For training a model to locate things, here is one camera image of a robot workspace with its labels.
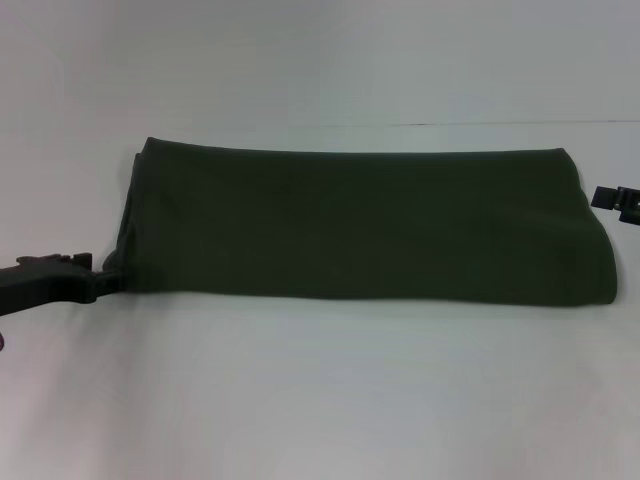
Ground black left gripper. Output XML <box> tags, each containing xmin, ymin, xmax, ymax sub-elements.
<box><xmin>0</xmin><ymin>251</ymin><xmax>124</xmax><ymax>319</ymax></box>

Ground dark green FREE t-shirt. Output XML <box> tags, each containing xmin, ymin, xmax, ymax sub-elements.
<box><xmin>102</xmin><ymin>135</ymin><xmax>621</xmax><ymax>306</ymax></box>

